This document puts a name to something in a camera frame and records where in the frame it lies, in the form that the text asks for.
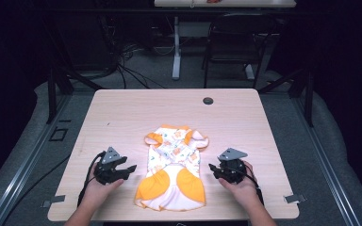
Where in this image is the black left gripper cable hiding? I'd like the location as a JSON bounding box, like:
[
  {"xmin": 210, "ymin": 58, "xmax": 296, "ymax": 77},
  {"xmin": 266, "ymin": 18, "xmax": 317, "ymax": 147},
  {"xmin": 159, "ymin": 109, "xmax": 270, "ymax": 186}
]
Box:
[{"xmin": 76, "ymin": 151, "xmax": 107, "ymax": 208}]

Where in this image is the grey tape strip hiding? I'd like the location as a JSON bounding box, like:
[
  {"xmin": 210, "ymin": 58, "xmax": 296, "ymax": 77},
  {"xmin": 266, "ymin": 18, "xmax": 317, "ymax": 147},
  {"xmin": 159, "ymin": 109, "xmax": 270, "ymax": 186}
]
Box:
[
  {"xmin": 283, "ymin": 193, "xmax": 307, "ymax": 204},
  {"xmin": 41, "ymin": 194, "xmax": 67, "ymax": 209}
]

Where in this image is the person's left hand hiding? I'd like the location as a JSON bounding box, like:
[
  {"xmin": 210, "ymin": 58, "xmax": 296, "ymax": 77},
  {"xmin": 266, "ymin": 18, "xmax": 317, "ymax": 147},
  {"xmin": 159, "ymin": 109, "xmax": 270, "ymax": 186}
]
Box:
[{"xmin": 80, "ymin": 176, "xmax": 125, "ymax": 206}]

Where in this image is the black floor cable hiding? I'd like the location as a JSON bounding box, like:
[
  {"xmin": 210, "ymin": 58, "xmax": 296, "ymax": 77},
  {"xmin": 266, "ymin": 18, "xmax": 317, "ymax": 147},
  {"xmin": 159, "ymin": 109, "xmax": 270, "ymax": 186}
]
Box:
[{"xmin": 0, "ymin": 153, "xmax": 72, "ymax": 226}]

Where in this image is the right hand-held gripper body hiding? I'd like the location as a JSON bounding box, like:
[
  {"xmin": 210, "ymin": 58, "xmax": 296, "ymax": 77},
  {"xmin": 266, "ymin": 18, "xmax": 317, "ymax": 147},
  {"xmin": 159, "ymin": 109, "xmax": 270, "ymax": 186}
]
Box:
[{"xmin": 216, "ymin": 147, "xmax": 249, "ymax": 186}]

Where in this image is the tangle of black floor cables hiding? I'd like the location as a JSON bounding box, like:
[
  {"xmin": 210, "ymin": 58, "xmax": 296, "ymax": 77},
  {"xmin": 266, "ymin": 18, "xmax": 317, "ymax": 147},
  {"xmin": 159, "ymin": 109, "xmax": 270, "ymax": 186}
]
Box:
[{"xmin": 114, "ymin": 43, "xmax": 168, "ymax": 90}]

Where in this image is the orange and white baby garment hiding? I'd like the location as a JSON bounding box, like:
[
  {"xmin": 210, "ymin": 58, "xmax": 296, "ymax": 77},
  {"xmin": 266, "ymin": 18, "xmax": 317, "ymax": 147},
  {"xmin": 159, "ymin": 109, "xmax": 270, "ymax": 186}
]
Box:
[{"xmin": 133, "ymin": 124, "xmax": 209, "ymax": 212}]

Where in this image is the person's right hand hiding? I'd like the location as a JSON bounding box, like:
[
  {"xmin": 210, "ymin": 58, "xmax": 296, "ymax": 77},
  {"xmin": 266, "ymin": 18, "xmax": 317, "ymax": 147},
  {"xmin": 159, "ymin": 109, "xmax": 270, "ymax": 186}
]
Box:
[{"xmin": 217, "ymin": 160, "xmax": 264, "ymax": 205}]

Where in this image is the black metal stand post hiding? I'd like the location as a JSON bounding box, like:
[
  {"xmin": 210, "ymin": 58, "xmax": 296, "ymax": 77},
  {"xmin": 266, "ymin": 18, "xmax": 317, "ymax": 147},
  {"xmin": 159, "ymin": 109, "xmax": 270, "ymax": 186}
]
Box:
[{"xmin": 304, "ymin": 69, "xmax": 315, "ymax": 128}]

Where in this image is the white table leg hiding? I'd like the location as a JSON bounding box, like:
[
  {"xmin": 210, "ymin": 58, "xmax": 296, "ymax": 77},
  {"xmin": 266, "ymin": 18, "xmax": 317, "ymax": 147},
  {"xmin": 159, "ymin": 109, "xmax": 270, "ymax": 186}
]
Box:
[{"xmin": 172, "ymin": 16, "xmax": 182, "ymax": 81}]

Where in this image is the white table foot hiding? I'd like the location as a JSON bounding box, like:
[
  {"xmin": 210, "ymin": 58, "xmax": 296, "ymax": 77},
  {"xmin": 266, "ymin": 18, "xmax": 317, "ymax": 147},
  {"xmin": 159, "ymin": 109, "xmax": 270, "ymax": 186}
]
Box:
[{"xmin": 244, "ymin": 63, "xmax": 255, "ymax": 81}]

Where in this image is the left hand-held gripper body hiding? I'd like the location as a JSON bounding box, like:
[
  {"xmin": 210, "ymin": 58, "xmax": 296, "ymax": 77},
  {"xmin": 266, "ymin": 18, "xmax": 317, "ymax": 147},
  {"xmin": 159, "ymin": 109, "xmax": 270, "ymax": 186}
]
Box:
[{"xmin": 92, "ymin": 146, "xmax": 124, "ymax": 186}]

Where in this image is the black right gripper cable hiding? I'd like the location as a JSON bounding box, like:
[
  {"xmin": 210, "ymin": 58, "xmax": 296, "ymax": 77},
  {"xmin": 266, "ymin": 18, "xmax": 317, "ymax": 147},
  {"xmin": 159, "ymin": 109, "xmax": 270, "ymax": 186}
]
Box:
[{"xmin": 243, "ymin": 163, "xmax": 265, "ymax": 206}]

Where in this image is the aluminium floor rail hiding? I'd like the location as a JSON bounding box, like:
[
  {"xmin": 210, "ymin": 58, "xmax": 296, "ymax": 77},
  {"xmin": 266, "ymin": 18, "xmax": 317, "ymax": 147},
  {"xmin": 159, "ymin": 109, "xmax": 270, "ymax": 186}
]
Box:
[
  {"xmin": 0, "ymin": 93, "xmax": 74, "ymax": 226},
  {"xmin": 290, "ymin": 95, "xmax": 362, "ymax": 226}
]

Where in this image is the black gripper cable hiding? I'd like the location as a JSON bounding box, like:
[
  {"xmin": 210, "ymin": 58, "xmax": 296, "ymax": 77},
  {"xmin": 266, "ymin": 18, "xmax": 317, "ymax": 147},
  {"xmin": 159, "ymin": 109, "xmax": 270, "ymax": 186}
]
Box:
[
  {"xmin": 76, "ymin": 151, "xmax": 107, "ymax": 208},
  {"xmin": 243, "ymin": 163, "xmax": 265, "ymax": 206}
]

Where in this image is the black metal chair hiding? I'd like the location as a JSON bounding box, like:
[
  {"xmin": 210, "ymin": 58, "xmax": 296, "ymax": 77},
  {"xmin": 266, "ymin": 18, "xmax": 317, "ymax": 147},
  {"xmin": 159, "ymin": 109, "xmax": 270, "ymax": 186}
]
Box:
[{"xmin": 201, "ymin": 12, "xmax": 279, "ymax": 89}]

